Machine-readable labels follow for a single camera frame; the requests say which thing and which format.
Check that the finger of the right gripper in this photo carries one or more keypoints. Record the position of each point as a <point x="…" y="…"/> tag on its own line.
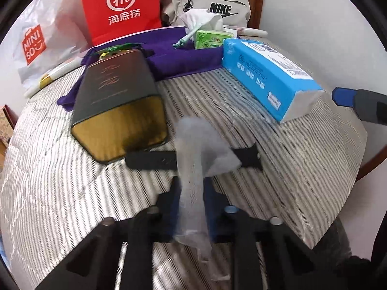
<point x="344" y="97"/>

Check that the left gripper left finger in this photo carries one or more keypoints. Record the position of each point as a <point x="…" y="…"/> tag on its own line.
<point x="167" y="218"/>

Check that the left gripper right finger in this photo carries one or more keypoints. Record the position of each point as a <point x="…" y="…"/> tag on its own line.
<point x="220" y="214"/>

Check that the blue tissue pack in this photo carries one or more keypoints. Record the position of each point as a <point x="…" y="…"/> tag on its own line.
<point x="284" y="89"/>

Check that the green wet wipes pack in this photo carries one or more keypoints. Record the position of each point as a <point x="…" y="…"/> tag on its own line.
<point x="205" y="39"/>

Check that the yellow black fabric item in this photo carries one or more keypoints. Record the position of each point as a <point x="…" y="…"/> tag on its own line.
<point x="103" y="55"/>

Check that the green snack packet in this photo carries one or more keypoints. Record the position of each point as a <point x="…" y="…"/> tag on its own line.
<point x="113" y="50"/>

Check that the white tissue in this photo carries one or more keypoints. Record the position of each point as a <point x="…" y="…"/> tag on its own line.
<point x="197" y="19"/>

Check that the dark green tin box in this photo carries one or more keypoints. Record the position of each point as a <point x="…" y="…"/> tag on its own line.
<point x="118" y="108"/>

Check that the striped grey bed sheet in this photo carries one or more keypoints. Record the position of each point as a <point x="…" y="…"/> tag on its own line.
<point x="53" y="193"/>

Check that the white Nike bag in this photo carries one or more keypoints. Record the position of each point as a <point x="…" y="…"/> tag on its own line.
<point x="233" y="12"/>

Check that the purple fuzzy blanket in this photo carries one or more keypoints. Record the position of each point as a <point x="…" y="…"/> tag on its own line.
<point x="164" y="61"/>

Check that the rolled white floral mat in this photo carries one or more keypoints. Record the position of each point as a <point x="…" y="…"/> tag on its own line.
<point x="54" y="74"/>

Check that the brown patterned box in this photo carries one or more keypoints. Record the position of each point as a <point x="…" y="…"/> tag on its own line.
<point x="8" y="120"/>

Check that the red Hi paper bag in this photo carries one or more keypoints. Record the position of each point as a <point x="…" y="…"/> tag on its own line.
<point x="112" y="19"/>

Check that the white Miniso plastic bag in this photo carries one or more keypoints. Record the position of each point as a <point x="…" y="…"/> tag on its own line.
<point x="45" y="36"/>

